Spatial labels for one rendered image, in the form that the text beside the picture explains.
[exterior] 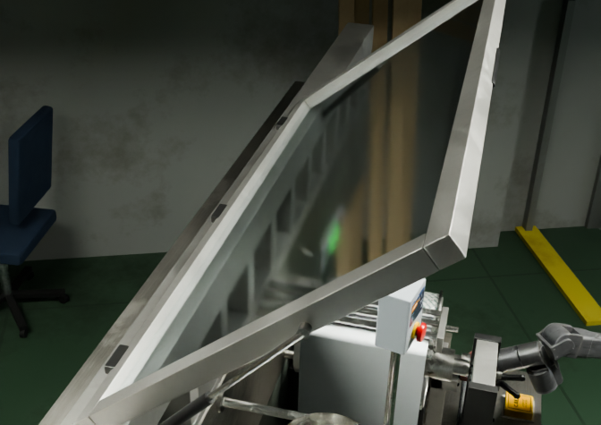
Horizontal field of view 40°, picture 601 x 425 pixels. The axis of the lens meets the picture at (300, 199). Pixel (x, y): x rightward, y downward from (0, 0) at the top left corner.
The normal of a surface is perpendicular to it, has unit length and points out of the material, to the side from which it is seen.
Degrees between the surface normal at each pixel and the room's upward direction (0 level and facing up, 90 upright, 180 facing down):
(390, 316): 90
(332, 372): 90
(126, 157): 90
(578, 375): 0
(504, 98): 90
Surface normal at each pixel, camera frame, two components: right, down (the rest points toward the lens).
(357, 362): -0.25, 0.46
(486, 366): 0.03, -0.88
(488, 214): 0.16, 0.48
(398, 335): -0.45, 0.42
